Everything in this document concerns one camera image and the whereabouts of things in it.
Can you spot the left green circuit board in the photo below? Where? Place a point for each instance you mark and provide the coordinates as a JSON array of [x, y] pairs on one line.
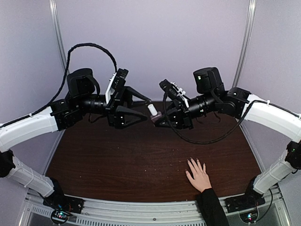
[[60, 217]]

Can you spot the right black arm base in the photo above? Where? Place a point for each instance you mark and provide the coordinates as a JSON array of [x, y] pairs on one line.
[[250, 199]]

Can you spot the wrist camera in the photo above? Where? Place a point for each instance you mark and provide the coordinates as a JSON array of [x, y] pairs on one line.
[[117, 81], [176, 94]]

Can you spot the left aluminium corner post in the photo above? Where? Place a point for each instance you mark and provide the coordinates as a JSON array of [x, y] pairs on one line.
[[58, 33]]

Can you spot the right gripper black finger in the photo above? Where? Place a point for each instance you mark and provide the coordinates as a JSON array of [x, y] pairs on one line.
[[169, 111], [164, 123]]

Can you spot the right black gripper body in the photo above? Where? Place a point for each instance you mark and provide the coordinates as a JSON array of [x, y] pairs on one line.
[[185, 115]]

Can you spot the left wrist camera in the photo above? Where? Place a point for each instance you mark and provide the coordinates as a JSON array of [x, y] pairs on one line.
[[117, 81]]

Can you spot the right aluminium corner post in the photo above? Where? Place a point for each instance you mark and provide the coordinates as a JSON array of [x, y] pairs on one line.
[[251, 10]]

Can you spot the white nail polish cap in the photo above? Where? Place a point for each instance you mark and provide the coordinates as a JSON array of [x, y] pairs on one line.
[[152, 110]]

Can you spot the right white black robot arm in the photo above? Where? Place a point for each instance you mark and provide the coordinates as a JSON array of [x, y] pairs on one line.
[[240, 104]]

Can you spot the aluminium front rail frame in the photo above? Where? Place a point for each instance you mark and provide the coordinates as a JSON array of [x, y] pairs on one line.
[[108, 213]]

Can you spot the green circuit board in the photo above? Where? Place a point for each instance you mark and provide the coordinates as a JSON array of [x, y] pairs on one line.
[[249, 217], [60, 217]]

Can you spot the right green circuit board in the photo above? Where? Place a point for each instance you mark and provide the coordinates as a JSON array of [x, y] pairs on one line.
[[249, 217]]

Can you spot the aluminium corner post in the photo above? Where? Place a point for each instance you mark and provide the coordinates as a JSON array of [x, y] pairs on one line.
[[251, 10], [58, 33]]

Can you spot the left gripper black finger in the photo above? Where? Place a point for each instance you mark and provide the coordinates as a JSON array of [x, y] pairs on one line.
[[126, 117], [132, 92]]

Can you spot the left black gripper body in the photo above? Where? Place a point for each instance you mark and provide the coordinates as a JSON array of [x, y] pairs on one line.
[[117, 98]]

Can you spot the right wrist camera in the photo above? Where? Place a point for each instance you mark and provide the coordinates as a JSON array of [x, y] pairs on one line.
[[176, 94]]

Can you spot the purple nail polish bottle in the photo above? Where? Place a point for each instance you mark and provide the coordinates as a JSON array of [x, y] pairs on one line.
[[156, 118]]

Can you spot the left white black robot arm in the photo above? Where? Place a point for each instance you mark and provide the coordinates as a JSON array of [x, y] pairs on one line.
[[83, 98]]

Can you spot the black sleeved forearm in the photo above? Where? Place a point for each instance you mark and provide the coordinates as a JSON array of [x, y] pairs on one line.
[[211, 209]]

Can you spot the person's bare hand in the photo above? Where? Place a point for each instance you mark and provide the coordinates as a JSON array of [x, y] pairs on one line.
[[198, 176]]

